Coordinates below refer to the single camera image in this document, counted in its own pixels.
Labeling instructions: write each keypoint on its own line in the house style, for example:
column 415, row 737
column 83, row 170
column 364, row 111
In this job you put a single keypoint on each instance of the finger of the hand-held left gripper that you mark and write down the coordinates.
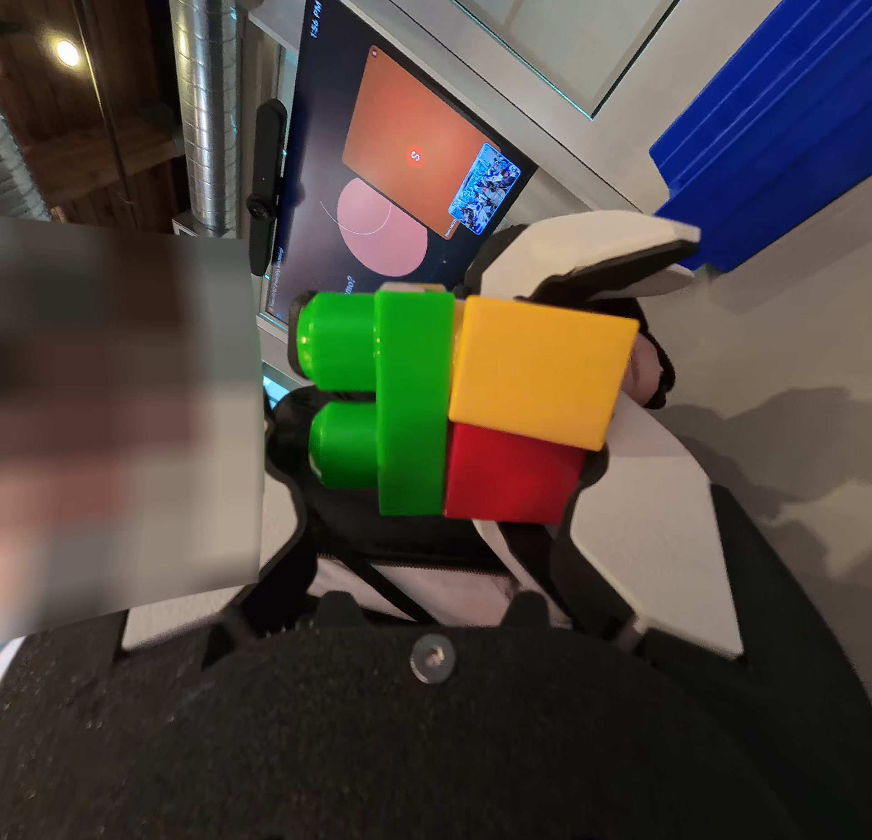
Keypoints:
column 600, row 247
column 515, row 557

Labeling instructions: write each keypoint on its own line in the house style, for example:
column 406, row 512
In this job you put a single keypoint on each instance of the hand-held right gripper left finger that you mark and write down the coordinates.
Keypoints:
column 282, row 527

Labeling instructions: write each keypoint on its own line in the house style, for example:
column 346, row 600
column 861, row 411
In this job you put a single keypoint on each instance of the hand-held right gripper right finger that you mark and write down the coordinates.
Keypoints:
column 654, row 540

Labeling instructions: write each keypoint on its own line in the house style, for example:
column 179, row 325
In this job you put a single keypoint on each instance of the red mega block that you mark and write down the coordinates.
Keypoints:
column 511, row 475

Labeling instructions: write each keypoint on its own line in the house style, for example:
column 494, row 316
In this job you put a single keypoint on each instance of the yellow mega block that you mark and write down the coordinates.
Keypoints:
column 545, row 370

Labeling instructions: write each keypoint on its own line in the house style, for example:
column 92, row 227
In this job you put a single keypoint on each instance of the green mega block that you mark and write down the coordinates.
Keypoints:
column 416, row 404

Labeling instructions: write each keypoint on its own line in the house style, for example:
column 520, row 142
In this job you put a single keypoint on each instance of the blue storage bin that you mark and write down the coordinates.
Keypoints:
column 777, row 118

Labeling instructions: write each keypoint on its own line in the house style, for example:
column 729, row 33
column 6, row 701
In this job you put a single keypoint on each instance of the person's left hand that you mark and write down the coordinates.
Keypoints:
column 645, row 366

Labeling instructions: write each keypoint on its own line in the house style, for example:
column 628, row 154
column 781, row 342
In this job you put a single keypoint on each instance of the computer monitor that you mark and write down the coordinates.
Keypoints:
column 395, row 159

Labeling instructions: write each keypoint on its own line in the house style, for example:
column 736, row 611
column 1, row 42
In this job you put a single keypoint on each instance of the glass window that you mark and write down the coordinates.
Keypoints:
column 586, row 22

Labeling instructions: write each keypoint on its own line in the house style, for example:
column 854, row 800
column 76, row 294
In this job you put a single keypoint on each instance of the black webcam bar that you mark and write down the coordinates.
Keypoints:
column 266, row 172

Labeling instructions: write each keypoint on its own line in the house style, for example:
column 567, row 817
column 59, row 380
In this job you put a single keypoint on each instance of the ceiling lamp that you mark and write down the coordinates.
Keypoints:
column 66, row 52

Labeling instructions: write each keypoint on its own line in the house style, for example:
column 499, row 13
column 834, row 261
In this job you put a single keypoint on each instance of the silver duct pipe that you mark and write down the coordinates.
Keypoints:
column 211, row 91
column 17, row 172

